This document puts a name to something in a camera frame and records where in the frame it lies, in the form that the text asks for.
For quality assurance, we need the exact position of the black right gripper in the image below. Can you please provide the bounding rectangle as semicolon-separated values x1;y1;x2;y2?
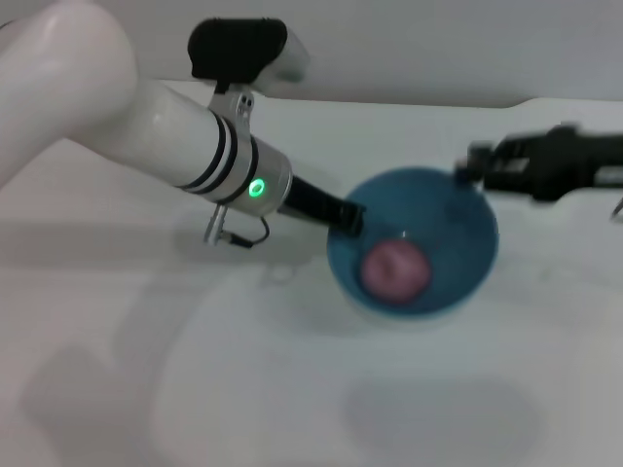
455;124;623;206

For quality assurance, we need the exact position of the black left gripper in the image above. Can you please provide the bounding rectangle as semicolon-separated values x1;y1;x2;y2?
278;175;368;237

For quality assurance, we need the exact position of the pink toy peach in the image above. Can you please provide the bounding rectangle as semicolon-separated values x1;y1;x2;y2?
362;241;432;301

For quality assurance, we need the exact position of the blue bowl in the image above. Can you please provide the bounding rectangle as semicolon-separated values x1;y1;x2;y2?
326;166;500;322

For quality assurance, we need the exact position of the thin black left wrist cable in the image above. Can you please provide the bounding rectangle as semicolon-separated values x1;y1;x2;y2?
202;203;272;250

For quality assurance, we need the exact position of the black and white wrist camera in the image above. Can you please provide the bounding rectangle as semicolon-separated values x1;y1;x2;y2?
188;18;312;137

